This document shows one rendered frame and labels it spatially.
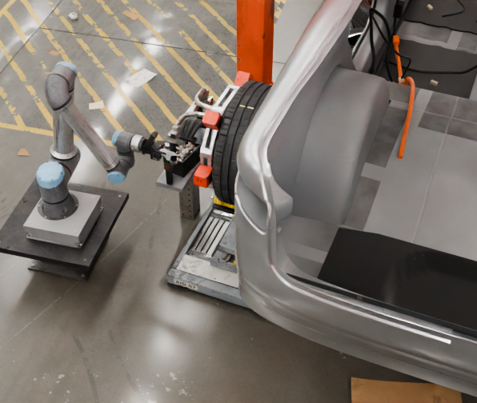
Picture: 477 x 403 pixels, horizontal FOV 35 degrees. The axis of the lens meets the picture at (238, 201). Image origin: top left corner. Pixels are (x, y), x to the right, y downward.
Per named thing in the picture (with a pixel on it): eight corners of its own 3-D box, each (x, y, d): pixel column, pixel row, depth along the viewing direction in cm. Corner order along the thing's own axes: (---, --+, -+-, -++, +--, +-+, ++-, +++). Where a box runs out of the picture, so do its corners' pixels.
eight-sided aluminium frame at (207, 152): (213, 209, 401) (210, 129, 363) (202, 206, 402) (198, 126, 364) (250, 148, 437) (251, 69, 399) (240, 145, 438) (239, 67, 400)
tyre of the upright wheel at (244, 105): (244, 209, 361) (281, 76, 361) (199, 197, 368) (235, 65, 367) (274, 215, 425) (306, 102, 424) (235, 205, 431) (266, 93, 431)
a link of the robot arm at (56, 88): (50, 85, 365) (128, 183, 401) (59, 70, 373) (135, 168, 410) (32, 93, 370) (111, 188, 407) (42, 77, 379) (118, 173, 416)
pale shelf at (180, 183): (182, 193, 433) (182, 189, 431) (155, 185, 438) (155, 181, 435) (212, 148, 461) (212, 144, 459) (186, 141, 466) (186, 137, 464)
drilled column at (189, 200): (194, 220, 476) (190, 170, 447) (179, 216, 479) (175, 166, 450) (200, 209, 483) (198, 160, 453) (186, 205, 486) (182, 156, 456)
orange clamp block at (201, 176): (214, 177, 384) (206, 189, 378) (200, 173, 386) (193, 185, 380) (214, 167, 379) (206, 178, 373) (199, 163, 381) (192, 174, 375)
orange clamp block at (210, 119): (220, 131, 373) (215, 125, 365) (205, 127, 375) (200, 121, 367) (224, 118, 374) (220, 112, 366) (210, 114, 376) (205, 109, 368)
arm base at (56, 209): (36, 216, 423) (33, 203, 416) (47, 193, 436) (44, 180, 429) (69, 219, 421) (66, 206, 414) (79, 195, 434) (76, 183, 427)
